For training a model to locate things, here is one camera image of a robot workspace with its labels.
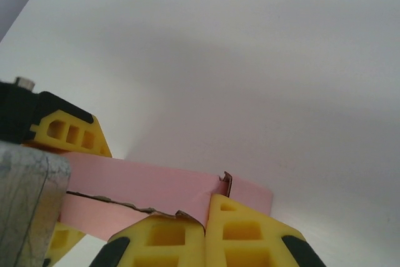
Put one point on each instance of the pink paper box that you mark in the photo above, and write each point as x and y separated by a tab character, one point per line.
140	176

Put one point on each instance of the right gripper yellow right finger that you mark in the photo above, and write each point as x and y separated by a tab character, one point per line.
240	232

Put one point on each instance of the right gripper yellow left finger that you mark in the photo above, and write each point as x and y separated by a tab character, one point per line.
162	239

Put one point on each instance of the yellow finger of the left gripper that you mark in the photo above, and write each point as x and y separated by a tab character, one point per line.
75	135
64	239

